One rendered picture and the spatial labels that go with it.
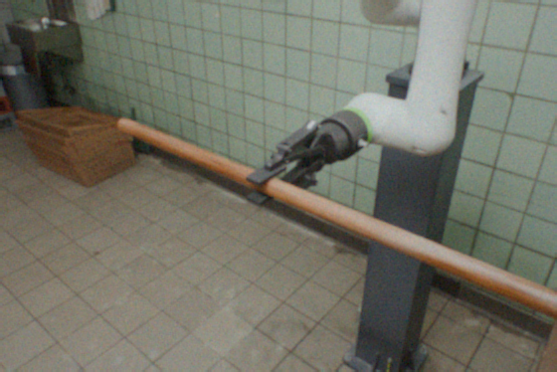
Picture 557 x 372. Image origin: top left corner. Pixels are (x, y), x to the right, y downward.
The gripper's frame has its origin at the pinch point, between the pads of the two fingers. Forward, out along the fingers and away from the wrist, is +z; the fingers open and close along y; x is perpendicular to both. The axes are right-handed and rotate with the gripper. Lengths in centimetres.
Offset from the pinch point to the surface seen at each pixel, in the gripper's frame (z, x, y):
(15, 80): -99, 364, 82
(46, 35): -105, 299, 37
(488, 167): -126, -9, 49
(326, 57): -128, 72, 19
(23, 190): -42, 251, 120
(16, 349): 20, 124, 120
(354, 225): 1.8, -17.8, -0.5
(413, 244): 1.3, -26.3, -1.1
